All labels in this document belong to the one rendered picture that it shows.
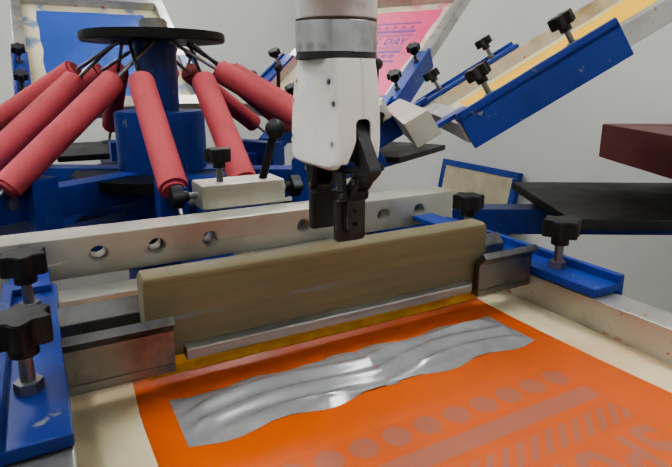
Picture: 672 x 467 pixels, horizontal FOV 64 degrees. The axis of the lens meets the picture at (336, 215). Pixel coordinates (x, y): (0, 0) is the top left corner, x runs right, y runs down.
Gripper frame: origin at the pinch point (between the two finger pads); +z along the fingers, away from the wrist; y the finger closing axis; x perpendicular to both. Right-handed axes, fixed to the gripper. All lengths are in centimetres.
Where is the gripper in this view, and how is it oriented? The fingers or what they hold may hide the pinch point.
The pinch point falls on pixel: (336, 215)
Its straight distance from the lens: 54.2
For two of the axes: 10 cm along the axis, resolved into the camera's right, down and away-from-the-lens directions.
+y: 4.8, 2.1, -8.5
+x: 8.8, -1.1, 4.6
